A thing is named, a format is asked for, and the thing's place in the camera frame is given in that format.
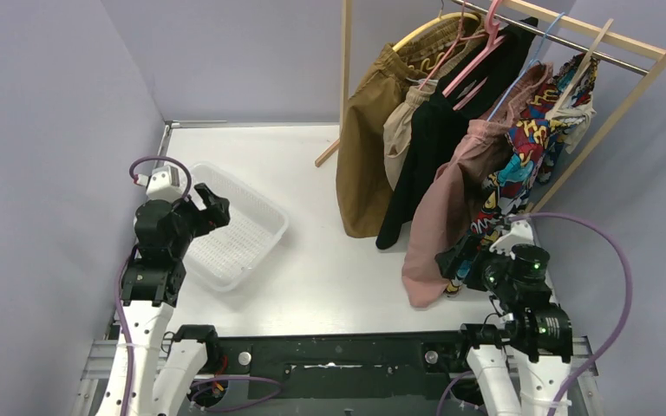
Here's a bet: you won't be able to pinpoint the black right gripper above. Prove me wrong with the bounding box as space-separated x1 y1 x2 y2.
434 231 519 301

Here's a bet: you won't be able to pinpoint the brown shorts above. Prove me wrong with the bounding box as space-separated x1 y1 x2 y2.
336 14 484 239

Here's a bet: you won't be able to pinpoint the yellow wire hanger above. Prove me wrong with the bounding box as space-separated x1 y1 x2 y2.
389 12 484 80

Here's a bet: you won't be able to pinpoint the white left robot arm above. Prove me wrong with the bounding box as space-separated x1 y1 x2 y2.
97 183 230 415

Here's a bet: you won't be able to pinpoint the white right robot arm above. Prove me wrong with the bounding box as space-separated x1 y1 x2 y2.
435 238 573 415

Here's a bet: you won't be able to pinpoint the pink shorts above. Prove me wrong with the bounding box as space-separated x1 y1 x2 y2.
402 62 553 309

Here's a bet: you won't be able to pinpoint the colourful comic print shorts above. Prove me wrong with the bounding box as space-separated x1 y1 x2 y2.
445 52 598 296

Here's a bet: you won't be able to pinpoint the beige shorts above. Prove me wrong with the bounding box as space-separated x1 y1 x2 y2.
383 29 487 190

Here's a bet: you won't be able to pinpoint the black shorts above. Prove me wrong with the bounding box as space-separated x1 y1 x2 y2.
375 24 535 250

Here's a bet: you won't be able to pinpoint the light blue hanger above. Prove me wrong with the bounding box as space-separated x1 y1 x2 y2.
486 12 565 121

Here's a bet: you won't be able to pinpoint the thick pink plastic hanger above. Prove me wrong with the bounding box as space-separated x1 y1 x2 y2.
442 0 506 111

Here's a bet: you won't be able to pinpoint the wooden hanger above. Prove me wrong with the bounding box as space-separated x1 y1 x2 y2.
546 18 614 119

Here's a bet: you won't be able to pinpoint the white plastic basket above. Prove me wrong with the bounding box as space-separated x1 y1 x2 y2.
184 162 289 292

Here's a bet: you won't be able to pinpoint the wooden clothes rack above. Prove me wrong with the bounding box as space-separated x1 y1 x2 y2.
314 0 666 215

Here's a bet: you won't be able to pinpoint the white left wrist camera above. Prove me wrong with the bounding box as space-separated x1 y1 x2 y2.
134 165 183 203

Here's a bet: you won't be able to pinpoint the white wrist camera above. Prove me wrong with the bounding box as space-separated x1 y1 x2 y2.
134 165 183 203
489 219 534 257

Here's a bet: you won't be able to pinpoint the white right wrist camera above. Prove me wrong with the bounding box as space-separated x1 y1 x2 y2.
489 219 534 257

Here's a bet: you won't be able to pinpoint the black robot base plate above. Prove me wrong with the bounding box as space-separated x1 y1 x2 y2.
163 329 576 403

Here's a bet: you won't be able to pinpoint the thin pink wire hanger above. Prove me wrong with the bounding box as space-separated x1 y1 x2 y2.
411 10 486 96

